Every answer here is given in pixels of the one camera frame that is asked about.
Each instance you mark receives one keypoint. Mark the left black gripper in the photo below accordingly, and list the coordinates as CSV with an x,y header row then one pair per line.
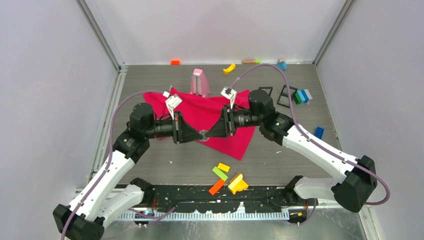
x,y
181,132

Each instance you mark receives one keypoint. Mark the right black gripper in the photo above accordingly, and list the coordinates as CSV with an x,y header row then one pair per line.
x,y
226,126

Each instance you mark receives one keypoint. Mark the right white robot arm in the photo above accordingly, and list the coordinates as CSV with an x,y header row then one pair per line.
x,y
352,180

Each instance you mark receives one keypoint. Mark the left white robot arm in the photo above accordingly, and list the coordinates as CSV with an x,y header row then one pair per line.
x,y
88,215

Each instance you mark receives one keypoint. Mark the green rectangular block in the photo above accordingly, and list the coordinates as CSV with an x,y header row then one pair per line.
x,y
220,173

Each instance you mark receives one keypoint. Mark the pink metronome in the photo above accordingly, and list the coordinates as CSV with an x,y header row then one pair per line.
x,y
199,84

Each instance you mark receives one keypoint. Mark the orange rectangular block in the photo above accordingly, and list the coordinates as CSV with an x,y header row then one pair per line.
x,y
217,186

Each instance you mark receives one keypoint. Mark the yellow block pile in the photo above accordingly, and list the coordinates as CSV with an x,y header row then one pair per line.
x,y
237,183

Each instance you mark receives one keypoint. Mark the yellow curved block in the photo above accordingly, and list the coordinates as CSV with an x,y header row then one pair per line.
x,y
229,69

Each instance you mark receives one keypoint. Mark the small orange block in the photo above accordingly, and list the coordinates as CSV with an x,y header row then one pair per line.
x,y
175,62

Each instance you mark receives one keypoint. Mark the tan wooden block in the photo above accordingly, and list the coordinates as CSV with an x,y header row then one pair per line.
x,y
251,61

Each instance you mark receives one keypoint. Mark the blue triangular block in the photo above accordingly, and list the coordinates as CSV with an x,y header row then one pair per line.
x,y
281,64

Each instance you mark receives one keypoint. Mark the stacked green blue bricks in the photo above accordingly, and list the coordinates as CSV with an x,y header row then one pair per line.
x,y
302,97

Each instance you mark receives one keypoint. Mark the blue lego brick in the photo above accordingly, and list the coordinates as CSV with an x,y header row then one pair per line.
x,y
319,132

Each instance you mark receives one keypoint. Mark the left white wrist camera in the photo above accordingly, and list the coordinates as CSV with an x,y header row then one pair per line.
x,y
171,102

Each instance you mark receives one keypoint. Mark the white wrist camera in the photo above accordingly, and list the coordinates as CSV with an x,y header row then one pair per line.
x,y
171,102
229,94

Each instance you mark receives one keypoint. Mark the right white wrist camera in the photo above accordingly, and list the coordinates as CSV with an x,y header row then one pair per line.
x,y
229,94

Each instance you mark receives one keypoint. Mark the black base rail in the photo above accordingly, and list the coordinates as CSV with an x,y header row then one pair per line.
x,y
191,198

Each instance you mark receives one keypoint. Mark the left black display frame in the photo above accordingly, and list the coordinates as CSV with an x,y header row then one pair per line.
x,y
267,89

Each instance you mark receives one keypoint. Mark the black display frame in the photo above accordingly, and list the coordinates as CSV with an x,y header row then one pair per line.
x,y
267,89
286,96

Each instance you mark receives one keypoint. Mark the right black display frame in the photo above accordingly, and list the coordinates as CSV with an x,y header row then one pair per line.
x,y
286,96

